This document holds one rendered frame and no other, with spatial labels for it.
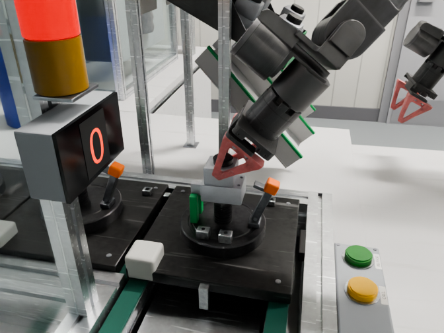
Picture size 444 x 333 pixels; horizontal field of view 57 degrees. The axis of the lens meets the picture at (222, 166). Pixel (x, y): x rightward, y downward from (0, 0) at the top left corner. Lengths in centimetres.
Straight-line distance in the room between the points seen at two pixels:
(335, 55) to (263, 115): 12
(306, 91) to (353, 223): 46
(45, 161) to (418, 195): 88
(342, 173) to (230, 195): 55
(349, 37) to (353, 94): 332
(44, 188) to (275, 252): 36
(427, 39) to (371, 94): 276
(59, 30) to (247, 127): 26
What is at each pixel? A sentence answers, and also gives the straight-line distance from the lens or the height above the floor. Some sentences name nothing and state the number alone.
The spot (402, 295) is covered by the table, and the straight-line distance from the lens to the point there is 79.
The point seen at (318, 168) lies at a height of 86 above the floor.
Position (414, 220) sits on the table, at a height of 86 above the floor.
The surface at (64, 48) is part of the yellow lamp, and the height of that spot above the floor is 130.
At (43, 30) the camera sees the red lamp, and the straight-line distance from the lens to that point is 39.
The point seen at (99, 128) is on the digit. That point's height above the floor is 122.
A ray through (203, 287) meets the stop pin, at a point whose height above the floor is 97.
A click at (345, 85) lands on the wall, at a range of 379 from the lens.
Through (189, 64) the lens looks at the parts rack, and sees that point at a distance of 112.
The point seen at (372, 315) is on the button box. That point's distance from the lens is 59.
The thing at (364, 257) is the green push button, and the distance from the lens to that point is 66.
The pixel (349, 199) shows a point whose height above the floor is 86.
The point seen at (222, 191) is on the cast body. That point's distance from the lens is 61.
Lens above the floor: 138
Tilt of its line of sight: 28 degrees down
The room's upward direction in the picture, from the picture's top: straight up
